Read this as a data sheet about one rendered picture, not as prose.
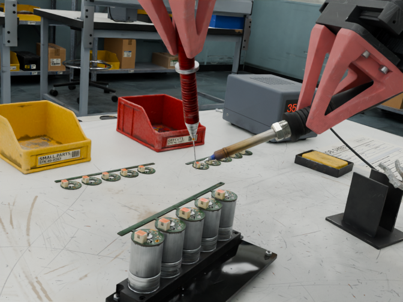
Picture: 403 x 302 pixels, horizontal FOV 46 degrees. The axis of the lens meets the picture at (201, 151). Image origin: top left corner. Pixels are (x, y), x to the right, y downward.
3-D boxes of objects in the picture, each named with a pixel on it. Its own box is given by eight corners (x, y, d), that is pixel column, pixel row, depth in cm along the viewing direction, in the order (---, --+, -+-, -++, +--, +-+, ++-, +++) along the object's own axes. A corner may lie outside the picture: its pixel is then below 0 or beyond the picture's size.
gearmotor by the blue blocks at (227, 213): (234, 242, 47) (241, 194, 45) (222, 251, 45) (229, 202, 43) (213, 233, 48) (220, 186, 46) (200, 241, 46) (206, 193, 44)
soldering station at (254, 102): (318, 141, 89) (328, 90, 86) (273, 146, 83) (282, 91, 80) (264, 118, 101) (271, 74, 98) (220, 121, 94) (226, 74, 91)
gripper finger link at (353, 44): (291, 115, 35) (372, 6, 33) (260, 93, 41) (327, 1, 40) (354, 160, 37) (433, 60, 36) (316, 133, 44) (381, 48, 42)
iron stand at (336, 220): (352, 266, 54) (415, 225, 47) (313, 201, 58) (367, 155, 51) (384, 254, 58) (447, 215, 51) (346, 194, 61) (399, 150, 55)
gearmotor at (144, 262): (164, 292, 38) (170, 235, 36) (144, 307, 36) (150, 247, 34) (141, 280, 39) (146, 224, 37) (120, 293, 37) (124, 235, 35)
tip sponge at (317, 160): (352, 171, 75) (354, 161, 75) (337, 178, 71) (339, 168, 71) (310, 156, 80) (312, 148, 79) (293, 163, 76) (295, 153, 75)
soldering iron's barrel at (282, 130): (219, 168, 38) (293, 139, 39) (213, 151, 38) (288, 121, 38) (215, 162, 39) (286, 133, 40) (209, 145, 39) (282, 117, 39)
